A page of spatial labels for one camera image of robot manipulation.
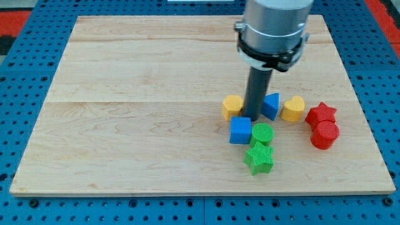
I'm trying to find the red star block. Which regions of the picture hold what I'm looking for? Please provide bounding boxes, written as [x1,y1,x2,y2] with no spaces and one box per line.
[305,102,337,131]

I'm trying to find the blue cube block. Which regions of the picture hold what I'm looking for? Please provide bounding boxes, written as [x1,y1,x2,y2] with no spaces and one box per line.
[229,117,251,144]

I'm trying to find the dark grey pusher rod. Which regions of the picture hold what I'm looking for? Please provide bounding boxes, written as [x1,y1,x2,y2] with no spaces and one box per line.
[242,67,273,121]

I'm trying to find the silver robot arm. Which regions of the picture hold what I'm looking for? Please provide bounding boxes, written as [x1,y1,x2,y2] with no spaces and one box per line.
[234,0,313,72]

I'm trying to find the green cylinder block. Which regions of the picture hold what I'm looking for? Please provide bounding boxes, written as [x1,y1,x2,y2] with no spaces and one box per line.
[249,123,275,147]

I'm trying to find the yellow heart block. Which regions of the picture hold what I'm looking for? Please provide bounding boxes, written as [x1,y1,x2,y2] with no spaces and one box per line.
[280,96,305,122]

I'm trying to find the blue triangle block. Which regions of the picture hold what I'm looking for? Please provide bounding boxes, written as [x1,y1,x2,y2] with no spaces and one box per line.
[261,93,279,121]

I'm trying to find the green star block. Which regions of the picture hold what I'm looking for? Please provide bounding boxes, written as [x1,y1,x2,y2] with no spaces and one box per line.
[244,142,274,176]

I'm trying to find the red cylinder block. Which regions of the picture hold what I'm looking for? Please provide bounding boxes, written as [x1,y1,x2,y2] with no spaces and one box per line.
[310,121,340,150]

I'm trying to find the yellow hexagon block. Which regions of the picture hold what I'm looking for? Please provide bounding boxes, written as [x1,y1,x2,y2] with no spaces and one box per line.
[221,95,244,121]

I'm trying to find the light wooden board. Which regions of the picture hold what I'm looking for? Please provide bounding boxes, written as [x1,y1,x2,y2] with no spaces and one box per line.
[9,15,396,198]

